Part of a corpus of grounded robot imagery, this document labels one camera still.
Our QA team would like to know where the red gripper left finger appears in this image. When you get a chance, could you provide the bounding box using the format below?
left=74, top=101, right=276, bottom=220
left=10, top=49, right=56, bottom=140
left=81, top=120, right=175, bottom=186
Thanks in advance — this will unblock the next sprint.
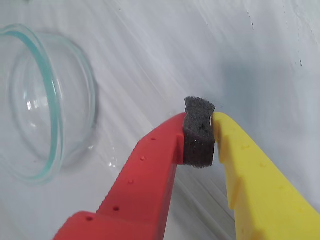
left=52, top=96, right=217, bottom=240

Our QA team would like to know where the white tablecloth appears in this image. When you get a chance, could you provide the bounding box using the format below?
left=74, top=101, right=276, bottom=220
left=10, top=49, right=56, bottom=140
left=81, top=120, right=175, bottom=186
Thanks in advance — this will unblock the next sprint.
left=0, top=0, right=320, bottom=240

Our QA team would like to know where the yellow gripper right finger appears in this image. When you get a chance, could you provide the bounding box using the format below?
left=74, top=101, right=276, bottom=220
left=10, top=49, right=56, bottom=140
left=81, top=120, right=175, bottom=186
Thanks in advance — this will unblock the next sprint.
left=211, top=111, right=320, bottom=240

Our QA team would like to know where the clear glass bowl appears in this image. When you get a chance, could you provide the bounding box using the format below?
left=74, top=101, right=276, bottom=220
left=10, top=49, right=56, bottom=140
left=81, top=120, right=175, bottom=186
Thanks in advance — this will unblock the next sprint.
left=0, top=23, right=100, bottom=186

